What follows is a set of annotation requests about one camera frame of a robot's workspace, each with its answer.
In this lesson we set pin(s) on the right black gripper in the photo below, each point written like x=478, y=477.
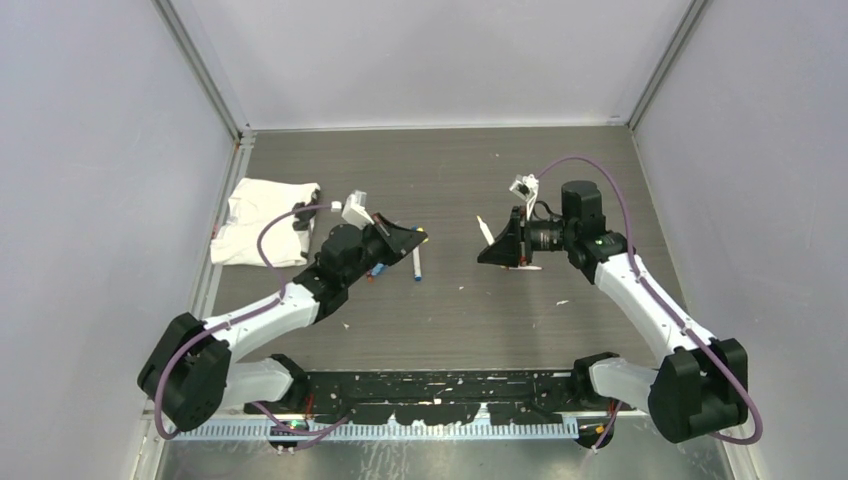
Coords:
x=505, y=251

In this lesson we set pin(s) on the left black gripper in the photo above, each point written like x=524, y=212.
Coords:
x=397, y=241

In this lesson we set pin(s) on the white marker with blue cap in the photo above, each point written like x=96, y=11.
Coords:
x=417, y=264

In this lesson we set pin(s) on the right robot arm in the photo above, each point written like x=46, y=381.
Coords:
x=698, y=385

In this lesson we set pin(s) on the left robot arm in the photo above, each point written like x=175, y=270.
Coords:
x=198, y=368

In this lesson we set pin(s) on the white pen red tip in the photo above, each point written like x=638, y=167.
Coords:
x=525, y=268

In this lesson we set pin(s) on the blue pen cap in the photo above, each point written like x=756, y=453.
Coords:
x=378, y=269

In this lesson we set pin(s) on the white stained cloth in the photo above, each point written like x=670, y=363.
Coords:
x=252, y=205

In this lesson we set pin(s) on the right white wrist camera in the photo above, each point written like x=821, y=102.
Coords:
x=526, y=187

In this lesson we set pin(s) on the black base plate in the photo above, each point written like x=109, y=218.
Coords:
x=437, y=397

